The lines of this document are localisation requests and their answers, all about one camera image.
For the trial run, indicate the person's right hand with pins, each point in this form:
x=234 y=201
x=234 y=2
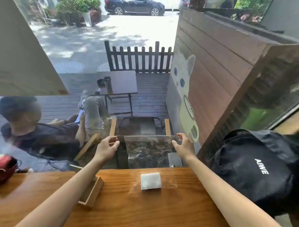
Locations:
x=185 y=149

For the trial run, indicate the person's left hand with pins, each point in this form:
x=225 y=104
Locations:
x=105 y=149

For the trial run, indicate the person's right thumb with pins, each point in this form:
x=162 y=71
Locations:
x=180 y=137

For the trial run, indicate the person's left thumb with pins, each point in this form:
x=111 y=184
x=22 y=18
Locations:
x=113 y=139

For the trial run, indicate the clear plastic zip bag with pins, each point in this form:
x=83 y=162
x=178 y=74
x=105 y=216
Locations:
x=148 y=149

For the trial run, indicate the person's right forearm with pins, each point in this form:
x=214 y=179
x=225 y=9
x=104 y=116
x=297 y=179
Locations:
x=224 y=194

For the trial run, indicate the person's left forearm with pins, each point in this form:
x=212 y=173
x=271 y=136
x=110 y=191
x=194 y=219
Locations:
x=63 y=196

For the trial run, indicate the wooden lounge chair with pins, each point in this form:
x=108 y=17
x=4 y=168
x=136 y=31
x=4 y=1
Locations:
x=87 y=146

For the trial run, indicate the wooden armchair with black seat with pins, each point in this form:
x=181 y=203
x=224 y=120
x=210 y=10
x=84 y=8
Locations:
x=140 y=126

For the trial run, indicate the clear plastic film sheet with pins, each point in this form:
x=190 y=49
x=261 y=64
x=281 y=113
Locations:
x=169 y=182

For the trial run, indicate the white rectangular sponge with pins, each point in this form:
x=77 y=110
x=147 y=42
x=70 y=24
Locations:
x=150 y=181

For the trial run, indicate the dark metal tumbler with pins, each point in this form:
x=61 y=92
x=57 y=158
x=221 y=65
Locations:
x=108 y=85

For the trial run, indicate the dark square outdoor table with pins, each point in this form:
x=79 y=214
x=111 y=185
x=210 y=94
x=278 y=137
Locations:
x=122 y=83

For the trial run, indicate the black ashtray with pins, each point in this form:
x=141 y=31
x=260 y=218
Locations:
x=101 y=83

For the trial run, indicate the open wooden box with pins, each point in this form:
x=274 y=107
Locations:
x=92 y=193

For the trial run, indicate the black backpack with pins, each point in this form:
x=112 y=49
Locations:
x=254 y=168

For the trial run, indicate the black picket fence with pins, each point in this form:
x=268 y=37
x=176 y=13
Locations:
x=137 y=58

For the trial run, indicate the red bag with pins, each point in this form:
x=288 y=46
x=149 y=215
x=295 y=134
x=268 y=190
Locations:
x=7 y=167

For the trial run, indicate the white plant pot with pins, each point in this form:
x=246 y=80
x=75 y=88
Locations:
x=87 y=20

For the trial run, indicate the black car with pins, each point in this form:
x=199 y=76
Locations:
x=135 y=7

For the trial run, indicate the green bushes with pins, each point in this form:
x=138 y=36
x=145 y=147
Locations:
x=74 y=8

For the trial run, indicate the pink flowering plants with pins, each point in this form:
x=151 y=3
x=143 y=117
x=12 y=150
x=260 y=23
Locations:
x=247 y=17

